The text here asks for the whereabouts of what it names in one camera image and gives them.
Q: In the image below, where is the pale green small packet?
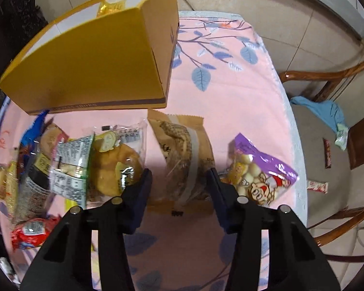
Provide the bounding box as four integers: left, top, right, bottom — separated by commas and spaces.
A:
334, 123, 349, 150

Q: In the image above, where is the wooden chair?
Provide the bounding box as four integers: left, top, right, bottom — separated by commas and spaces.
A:
279, 48, 364, 264

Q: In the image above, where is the yellow snack packet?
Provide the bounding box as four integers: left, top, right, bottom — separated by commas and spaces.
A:
0, 161, 19, 201
96, 0, 125, 17

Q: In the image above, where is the white and red candy packet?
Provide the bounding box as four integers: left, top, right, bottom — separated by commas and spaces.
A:
307, 180, 329, 194

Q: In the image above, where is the green and white snack packet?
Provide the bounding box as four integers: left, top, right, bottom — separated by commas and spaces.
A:
49, 133, 94, 210

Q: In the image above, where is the purple snack packet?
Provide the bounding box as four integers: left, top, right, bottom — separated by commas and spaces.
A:
220, 132, 300, 208

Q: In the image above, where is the blue cloth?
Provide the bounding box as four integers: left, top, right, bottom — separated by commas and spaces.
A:
290, 96, 349, 134

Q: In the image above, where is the dark furniture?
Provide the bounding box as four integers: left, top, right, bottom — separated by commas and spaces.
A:
0, 0, 49, 97

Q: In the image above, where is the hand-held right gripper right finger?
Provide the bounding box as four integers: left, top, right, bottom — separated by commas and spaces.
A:
207, 168, 342, 291

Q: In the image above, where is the clear bun packet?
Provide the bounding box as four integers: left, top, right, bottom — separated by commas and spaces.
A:
89, 121, 149, 203

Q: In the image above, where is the clear biscuit packet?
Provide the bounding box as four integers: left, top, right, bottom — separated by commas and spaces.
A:
41, 123, 70, 158

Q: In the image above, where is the yellow cardboard box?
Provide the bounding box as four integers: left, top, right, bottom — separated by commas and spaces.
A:
0, 0, 180, 116

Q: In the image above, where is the red snack packet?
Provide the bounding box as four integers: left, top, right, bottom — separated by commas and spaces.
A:
11, 215, 61, 251

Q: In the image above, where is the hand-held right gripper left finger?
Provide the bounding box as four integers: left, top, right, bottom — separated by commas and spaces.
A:
20, 168, 154, 291

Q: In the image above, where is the brown candy bar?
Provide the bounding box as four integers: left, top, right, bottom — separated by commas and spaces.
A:
323, 138, 333, 169

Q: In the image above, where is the lime green snack packet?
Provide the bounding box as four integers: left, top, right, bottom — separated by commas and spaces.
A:
15, 153, 79, 222

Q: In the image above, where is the blue cookie packet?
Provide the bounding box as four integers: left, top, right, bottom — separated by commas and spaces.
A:
18, 111, 50, 170

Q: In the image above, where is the pink floral tablecloth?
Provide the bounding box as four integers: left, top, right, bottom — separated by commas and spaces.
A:
0, 10, 308, 291

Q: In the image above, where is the brown snack packet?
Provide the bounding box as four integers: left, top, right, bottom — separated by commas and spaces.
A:
147, 109, 219, 216

